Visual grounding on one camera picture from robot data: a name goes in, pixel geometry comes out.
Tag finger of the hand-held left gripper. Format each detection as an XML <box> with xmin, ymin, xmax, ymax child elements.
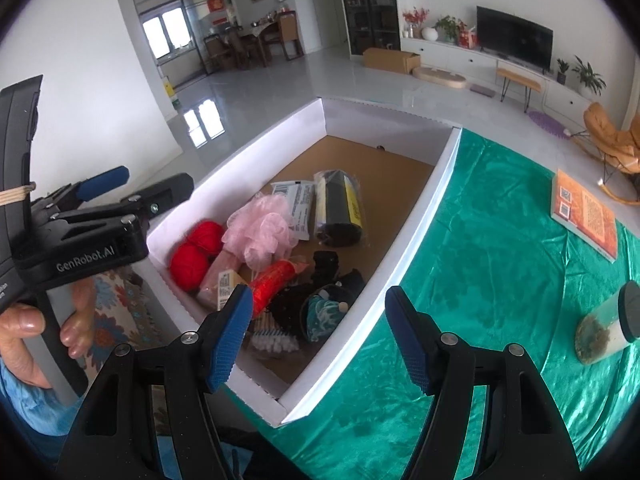
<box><xmin>31</xmin><ymin>166</ymin><xmax>130</xmax><ymax>213</ymax></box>
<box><xmin>49</xmin><ymin>173</ymin><xmax>195</xmax><ymax>231</ymax></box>

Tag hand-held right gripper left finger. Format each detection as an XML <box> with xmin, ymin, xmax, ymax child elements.
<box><xmin>57</xmin><ymin>284</ymin><xmax>254</xmax><ymax>480</ymax></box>

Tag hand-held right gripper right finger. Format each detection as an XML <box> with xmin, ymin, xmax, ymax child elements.
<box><xmin>384</xmin><ymin>286</ymin><xmax>581</xmax><ymax>480</ymax></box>

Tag small yellow box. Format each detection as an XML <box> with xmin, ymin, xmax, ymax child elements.
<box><xmin>216</xmin><ymin>269</ymin><xmax>241</xmax><ymax>313</ymax></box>

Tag red yarn ball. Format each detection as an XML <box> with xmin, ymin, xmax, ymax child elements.
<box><xmin>170</xmin><ymin>244</ymin><xmax>211</xmax><ymax>292</ymax></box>
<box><xmin>187</xmin><ymin>220</ymin><xmax>226</xmax><ymax>256</ymax></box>

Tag black cloth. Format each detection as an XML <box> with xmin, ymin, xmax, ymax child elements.
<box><xmin>270</xmin><ymin>268</ymin><xmax>367</xmax><ymax>335</ymax></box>

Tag red pouch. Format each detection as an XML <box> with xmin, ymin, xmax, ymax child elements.
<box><xmin>249</xmin><ymin>259</ymin><xmax>307</xmax><ymax>318</ymax></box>

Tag teal wave-pattern pouch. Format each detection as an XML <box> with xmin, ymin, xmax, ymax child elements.
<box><xmin>299</xmin><ymin>284</ymin><xmax>353</xmax><ymax>343</ymax></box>

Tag white cardboard box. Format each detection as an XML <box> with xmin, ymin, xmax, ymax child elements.
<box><xmin>145</xmin><ymin>97</ymin><xmax>462</xmax><ymax>428</ymax></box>

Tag pink bath pouf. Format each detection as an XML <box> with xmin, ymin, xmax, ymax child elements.
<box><xmin>221</xmin><ymin>196</ymin><xmax>297</xmax><ymax>272</ymax></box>

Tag small black cloth item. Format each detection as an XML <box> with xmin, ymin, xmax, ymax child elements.
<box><xmin>312</xmin><ymin>251</ymin><xmax>342</xmax><ymax>286</ymax></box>

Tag white printed packet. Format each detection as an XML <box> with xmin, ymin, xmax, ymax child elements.
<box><xmin>271</xmin><ymin>181</ymin><xmax>317</xmax><ymax>241</ymax></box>

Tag black roll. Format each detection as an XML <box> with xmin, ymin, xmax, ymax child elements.
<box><xmin>312</xmin><ymin>169</ymin><xmax>363</xmax><ymax>248</ymax></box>

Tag person's left forearm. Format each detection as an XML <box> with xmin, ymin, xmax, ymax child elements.
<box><xmin>0</xmin><ymin>357</ymin><xmax>93</xmax><ymax>448</ymax></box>

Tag person's left hand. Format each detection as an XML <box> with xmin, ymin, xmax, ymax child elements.
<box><xmin>0</xmin><ymin>280</ymin><xmax>99</xmax><ymax>391</ymax></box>

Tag cotton swab pack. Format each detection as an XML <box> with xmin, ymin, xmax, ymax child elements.
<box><xmin>248</xmin><ymin>312</ymin><xmax>301</xmax><ymax>360</ymax></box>

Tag pink packet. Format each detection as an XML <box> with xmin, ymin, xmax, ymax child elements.
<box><xmin>196</xmin><ymin>247</ymin><xmax>251</xmax><ymax>308</ymax></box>

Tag green tablecloth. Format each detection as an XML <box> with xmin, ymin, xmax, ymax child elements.
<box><xmin>265</xmin><ymin>127</ymin><xmax>640</xmax><ymax>480</ymax></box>

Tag wooden dining chair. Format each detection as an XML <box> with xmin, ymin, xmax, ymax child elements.
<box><xmin>277</xmin><ymin>10</ymin><xmax>304</xmax><ymax>60</ymax></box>
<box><xmin>204</xmin><ymin>35</ymin><xmax>236</xmax><ymax>73</ymax></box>

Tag wooden dining table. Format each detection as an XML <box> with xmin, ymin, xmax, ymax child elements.
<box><xmin>239</xmin><ymin>20</ymin><xmax>281</xmax><ymax>68</ymax></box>

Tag clear jar with black lid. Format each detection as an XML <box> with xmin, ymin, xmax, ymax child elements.
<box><xmin>575</xmin><ymin>280</ymin><xmax>640</xmax><ymax>365</ymax></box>

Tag orange book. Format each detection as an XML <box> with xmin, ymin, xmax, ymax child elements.
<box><xmin>550</xmin><ymin>168</ymin><xmax>618</xmax><ymax>264</ymax></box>

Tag purple mat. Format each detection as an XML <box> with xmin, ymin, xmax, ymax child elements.
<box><xmin>527</xmin><ymin>110</ymin><xmax>571</xmax><ymax>140</ymax></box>

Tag brown cardboard box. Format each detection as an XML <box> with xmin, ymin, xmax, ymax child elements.
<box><xmin>362</xmin><ymin>46</ymin><xmax>422</xmax><ymax>76</ymax></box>

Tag round beige floor pad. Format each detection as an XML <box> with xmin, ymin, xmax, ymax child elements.
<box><xmin>412</xmin><ymin>66</ymin><xmax>467</xmax><ymax>91</ymax></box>

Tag dark glass cabinet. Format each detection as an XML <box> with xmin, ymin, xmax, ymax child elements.
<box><xmin>335</xmin><ymin>0</ymin><xmax>401</xmax><ymax>57</ymax></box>

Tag white TV cabinet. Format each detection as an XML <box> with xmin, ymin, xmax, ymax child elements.
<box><xmin>400</xmin><ymin>35</ymin><xmax>608</xmax><ymax>120</ymax></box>

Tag wooden stool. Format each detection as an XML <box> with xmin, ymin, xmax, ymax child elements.
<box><xmin>496</xmin><ymin>67</ymin><xmax>543</xmax><ymax>113</ymax></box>

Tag orange lounge chair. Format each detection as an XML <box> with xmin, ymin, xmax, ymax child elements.
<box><xmin>570</xmin><ymin>101</ymin><xmax>640</xmax><ymax>206</ymax></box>

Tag red flower bouquet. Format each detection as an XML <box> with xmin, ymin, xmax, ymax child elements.
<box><xmin>401</xmin><ymin>7</ymin><xmax>431</xmax><ymax>38</ymax></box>

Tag green plant with red decoration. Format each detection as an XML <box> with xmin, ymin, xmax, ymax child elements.
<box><xmin>434</xmin><ymin>15</ymin><xmax>476</xmax><ymax>48</ymax></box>

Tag large green potted plant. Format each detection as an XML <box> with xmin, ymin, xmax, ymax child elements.
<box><xmin>571</xmin><ymin>55</ymin><xmax>607</xmax><ymax>96</ymax></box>

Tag black television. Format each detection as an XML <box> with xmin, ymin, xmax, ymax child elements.
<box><xmin>476</xmin><ymin>5</ymin><xmax>555</xmax><ymax>72</ymax></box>

